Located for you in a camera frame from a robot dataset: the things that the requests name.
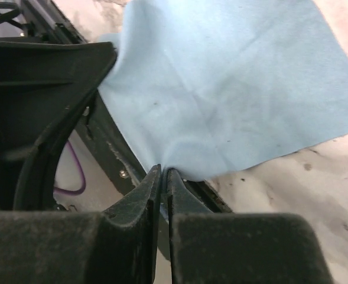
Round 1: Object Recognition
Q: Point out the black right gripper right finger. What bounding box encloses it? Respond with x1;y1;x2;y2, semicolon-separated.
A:
167;170;333;283

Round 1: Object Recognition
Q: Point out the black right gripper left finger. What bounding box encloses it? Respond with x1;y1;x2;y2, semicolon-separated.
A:
0;165;161;283

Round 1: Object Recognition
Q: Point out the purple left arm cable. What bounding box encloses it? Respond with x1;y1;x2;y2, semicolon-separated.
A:
54;140;87;196

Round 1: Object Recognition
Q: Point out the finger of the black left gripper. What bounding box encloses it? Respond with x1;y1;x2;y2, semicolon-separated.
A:
0;41;116;211

